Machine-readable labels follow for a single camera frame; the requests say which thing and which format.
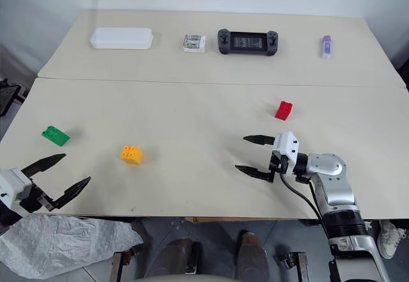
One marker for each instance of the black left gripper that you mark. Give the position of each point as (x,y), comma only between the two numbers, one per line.
(32,199)

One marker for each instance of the white plastic box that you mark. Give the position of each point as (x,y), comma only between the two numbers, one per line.
(121,38)

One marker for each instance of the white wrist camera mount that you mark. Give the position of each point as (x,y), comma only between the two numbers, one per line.
(287,147)
(11,184)

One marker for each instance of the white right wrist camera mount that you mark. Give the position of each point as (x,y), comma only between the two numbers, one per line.
(287,147)

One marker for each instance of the white sneaker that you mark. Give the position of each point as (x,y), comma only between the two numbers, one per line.
(388,238)

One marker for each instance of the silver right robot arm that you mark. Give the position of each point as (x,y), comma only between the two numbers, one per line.
(338,195)

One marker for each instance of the rusty metal table bracket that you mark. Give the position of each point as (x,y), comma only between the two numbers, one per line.
(120,264)
(295,264)

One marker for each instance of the black mesh object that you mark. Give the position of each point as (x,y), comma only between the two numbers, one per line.
(7,98)

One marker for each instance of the dark rounded shape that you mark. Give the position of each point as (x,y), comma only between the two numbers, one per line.
(252,254)
(174,258)

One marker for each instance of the crumpled clear plastic sheet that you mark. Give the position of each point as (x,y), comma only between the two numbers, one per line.
(60,243)

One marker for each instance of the green toy brick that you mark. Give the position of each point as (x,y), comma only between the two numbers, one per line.
(56,135)

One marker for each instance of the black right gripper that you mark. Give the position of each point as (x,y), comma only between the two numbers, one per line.
(276,164)

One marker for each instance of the red toy brick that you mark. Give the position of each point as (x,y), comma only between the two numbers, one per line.
(283,110)

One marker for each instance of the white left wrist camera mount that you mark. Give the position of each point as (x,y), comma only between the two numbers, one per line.
(11,184)

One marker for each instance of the yellow toy brick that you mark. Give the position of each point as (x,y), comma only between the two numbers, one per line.
(131,155)

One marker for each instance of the purple and white small tube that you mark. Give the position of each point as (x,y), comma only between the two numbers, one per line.
(326,47)

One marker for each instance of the black handheld game console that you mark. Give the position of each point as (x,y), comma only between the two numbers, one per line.
(247,42)

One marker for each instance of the small printed card box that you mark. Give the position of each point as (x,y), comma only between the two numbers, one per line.
(194,43)

